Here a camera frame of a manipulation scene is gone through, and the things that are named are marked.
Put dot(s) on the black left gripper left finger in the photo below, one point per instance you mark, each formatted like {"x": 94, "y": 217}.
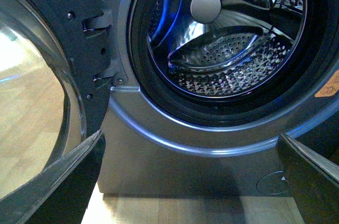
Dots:
{"x": 62, "y": 191}

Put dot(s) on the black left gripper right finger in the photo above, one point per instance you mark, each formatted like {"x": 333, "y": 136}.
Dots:
{"x": 313, "y": 179}

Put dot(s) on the washing machine door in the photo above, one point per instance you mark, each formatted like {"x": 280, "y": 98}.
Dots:
{"x": 74, "y": 53}

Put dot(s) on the grey front-load washing machine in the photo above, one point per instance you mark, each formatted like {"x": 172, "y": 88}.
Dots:
{"x": 202, "y": 89}

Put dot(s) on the yellow warning sticker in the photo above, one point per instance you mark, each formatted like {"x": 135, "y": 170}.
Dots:
{"x": 331, "y": 87}

